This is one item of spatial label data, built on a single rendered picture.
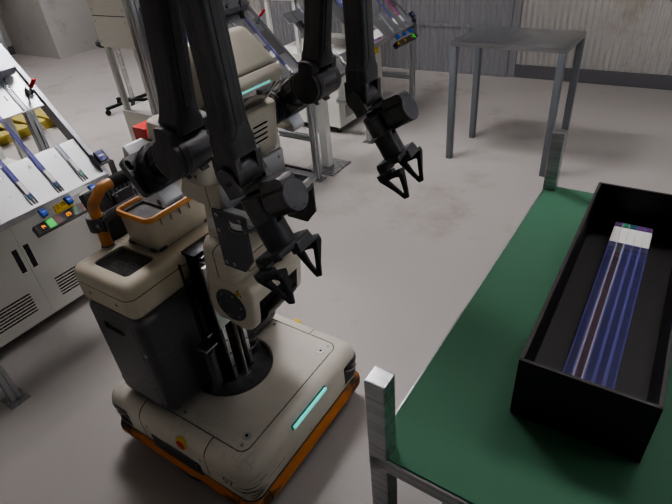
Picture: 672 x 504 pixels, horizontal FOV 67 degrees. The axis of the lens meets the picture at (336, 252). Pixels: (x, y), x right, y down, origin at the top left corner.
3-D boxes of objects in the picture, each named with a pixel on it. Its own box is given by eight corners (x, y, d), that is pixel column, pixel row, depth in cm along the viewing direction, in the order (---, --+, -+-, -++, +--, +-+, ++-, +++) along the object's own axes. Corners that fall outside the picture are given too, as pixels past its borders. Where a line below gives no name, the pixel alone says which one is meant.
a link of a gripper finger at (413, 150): (435, 173, 127) (418, 140, 125) (425, 184, 122) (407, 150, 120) (413, 182, 131) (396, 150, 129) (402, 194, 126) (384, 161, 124)
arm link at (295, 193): (246, 153, 94) (213, 173, 88) (286, 134, 86) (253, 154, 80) (278, 209, 97) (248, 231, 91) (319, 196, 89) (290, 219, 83)
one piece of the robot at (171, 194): (133, 194, 108) (120, 146, 101) (151, 184, 112) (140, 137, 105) (166, 209, 104) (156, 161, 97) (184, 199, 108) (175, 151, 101)
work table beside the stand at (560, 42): (544, 177, 331) (566, 48, 286) (445, 157, 367) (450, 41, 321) (564, 151, 360) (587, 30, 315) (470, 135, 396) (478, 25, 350)
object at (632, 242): (612, 234, 109) (615, 221, 107) (649, 242, 105) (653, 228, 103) (552, 404, 75) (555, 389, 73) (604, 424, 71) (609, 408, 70)
